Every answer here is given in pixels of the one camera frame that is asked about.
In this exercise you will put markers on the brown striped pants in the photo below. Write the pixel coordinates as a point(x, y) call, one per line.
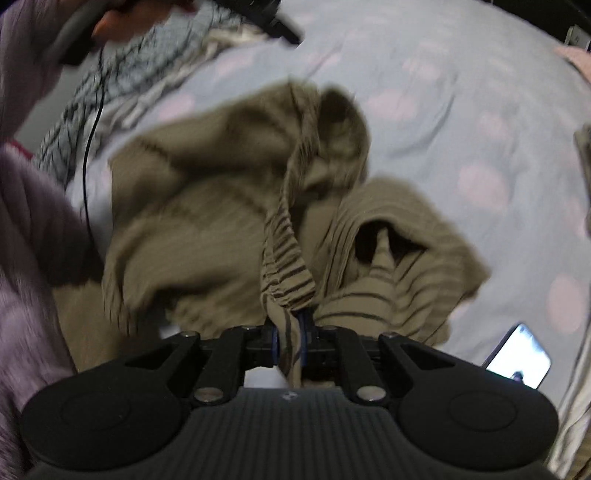
point(207, 207)

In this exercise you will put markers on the person's purple sweater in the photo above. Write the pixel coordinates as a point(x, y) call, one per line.
point(32, 277)

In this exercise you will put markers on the grey plaid shirt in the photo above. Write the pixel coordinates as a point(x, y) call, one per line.
point(138, 69)

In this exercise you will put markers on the blue dotted bed sheet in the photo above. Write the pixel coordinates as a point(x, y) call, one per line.
point(438, 115)

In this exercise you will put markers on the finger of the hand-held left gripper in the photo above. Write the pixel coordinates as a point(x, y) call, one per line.
point(272, 21)

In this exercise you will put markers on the white cloth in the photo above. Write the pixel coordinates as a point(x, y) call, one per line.
point(575, 415)

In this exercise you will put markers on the smartphone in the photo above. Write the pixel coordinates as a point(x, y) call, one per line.
point(519, 357)

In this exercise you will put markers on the khaki folded clothes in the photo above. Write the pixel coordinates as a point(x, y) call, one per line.
point(584, 147)

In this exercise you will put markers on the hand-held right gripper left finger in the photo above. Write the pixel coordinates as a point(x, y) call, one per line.
point(275, 345)

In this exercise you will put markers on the person's left hand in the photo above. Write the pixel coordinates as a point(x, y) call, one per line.
point(111, 25)

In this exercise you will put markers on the person's left forearm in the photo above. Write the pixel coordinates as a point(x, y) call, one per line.
point(27, 60)

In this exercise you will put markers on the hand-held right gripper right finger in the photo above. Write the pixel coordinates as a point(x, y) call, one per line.
point(302, 342)

